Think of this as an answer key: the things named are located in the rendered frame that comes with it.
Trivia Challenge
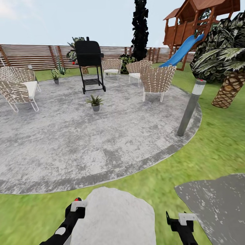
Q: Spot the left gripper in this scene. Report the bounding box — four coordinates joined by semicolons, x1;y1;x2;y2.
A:
65;203;85;223

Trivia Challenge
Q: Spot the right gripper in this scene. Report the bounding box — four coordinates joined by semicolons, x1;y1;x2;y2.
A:
166;216;194;239

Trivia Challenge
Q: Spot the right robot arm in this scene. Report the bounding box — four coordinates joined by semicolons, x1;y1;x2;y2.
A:
166;212;198;245

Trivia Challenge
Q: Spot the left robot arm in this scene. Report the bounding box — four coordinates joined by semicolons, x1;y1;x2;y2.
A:
39;200;89;245

